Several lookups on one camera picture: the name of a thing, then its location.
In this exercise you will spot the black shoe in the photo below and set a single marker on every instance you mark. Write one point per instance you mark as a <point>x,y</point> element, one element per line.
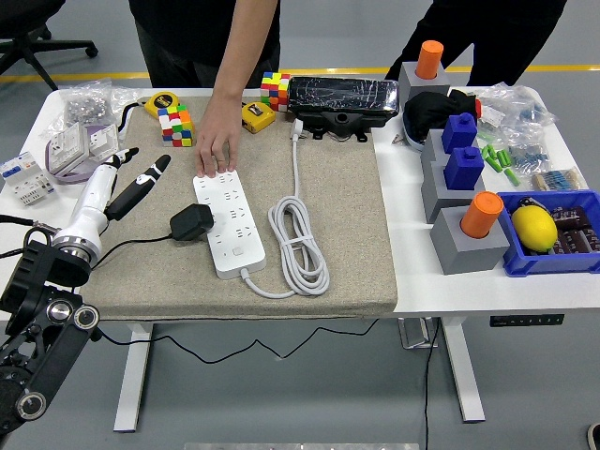
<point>594,438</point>

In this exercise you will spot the black cloth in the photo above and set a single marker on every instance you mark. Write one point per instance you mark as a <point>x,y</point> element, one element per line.
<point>429,112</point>

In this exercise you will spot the white table leg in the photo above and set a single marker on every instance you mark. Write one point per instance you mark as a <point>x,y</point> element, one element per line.
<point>461,370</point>
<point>133,375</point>

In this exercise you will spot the white blue plastic object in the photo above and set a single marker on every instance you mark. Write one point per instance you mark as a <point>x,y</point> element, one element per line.
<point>417,143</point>

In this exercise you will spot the small black clip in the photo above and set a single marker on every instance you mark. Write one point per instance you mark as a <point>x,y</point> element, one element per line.
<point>527,202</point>

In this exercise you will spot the white wall socket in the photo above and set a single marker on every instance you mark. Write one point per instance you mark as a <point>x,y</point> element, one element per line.
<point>68,147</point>
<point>100,140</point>

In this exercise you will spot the green plastic wall anchor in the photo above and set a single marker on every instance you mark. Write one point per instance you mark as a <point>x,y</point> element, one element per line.
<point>512,177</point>
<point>504,158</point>
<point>489,153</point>
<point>493,164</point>

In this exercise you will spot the dark brown cylinders pack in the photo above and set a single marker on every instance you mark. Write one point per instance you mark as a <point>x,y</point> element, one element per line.
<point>576,234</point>

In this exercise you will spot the orange cylinder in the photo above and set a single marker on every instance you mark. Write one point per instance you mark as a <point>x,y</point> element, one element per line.
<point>429,58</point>
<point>480,215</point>

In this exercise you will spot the person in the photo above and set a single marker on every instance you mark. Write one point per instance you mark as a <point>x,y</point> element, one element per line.
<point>497,37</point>
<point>187,37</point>

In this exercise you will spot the yellow tape measure silver clip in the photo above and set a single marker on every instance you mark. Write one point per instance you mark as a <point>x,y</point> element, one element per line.
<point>262,119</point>

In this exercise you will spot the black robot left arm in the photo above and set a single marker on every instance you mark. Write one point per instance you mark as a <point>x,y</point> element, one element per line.
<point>47,276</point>

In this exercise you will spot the clear bag blue components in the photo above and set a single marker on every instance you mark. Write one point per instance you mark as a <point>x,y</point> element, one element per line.
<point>527,157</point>

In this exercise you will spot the black office chair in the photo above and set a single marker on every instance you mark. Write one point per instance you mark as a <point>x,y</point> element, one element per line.
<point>28,51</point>

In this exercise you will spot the blue square peg block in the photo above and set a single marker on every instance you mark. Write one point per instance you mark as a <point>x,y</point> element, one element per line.
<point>464,169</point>
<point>459,133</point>

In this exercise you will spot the colourful puzzle cube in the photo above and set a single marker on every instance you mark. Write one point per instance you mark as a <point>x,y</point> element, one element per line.
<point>275,91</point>
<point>175,126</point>

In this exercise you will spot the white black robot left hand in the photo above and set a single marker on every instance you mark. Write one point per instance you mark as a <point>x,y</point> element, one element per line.
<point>91,201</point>

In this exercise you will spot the purple plastic tray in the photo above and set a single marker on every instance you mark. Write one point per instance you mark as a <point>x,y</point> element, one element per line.
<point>70,178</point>

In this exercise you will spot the yellow lemon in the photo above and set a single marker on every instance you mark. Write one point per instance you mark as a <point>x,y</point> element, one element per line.
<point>534,227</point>

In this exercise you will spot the person's left forearm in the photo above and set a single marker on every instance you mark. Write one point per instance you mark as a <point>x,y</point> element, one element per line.
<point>241,56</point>

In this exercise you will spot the black table control panel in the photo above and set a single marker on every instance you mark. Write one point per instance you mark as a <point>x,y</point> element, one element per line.
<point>525,320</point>

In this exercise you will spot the black device in plastic film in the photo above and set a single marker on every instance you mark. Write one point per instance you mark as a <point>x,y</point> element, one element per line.
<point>342,94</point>

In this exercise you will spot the black power adapter plug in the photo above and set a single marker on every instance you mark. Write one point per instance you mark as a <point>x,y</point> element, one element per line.
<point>190,222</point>

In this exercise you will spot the white circuit breaker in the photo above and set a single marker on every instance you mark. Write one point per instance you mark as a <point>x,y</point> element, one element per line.
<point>28,187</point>

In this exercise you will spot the grey square holder block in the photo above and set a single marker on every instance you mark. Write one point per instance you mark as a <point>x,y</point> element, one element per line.
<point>433,192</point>
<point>433,145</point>
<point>422,86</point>
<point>469,258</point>

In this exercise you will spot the large clear parts bag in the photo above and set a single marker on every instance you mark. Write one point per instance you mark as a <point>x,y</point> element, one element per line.
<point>515,105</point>

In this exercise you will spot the person's left hand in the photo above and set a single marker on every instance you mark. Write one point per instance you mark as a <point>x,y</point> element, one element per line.
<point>220,136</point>

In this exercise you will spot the grey-brown fabric mat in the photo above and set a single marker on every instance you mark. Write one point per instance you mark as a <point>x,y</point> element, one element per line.
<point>337,211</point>

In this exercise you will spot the white power strip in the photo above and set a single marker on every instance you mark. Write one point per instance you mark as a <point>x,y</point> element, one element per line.
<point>234,244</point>

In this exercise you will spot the clear bag of screws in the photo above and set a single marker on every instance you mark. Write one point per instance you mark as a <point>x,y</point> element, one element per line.
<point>86,105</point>

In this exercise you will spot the silver box under table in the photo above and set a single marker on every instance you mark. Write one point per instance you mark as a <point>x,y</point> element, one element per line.
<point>415,335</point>

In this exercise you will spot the yellow tape measure black label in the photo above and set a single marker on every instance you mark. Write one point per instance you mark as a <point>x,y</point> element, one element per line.
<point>161,100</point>

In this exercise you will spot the clear bag of resistors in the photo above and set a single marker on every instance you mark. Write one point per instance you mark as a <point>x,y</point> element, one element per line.
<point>558,179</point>

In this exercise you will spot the blue plastic bin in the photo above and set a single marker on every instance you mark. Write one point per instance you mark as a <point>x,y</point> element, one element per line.
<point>539,265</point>

